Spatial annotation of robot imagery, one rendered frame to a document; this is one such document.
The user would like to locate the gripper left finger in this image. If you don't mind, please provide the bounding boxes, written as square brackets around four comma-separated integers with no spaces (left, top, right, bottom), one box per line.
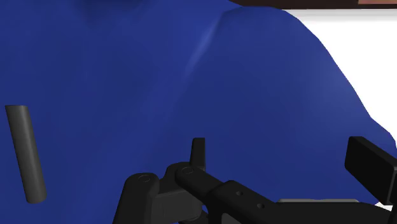
[112,137,280,224]

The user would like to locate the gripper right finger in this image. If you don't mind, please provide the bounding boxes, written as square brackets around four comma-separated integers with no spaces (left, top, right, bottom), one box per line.
[344,136,397,207]

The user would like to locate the blue sofa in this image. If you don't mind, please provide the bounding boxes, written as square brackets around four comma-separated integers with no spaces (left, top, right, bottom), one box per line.
[0,0,397,224]

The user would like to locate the dark grey cylinder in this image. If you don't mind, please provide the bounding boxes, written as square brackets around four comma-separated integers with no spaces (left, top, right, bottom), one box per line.
[4,104,48,205]

